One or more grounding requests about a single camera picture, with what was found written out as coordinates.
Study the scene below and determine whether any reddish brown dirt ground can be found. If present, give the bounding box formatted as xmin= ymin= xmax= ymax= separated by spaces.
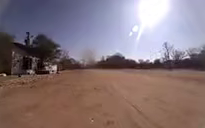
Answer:
xmin=0 ymin=68 xmax=205 ymax=128

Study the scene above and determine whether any row of distant trees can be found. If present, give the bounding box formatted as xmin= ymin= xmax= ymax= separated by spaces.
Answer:
xmin=58 ymin=41 xmax=205 ymax=71

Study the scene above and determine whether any dark leafy tree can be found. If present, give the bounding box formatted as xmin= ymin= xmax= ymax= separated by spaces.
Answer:
xmin=31 ymin=33 xmax=63 ymax=68

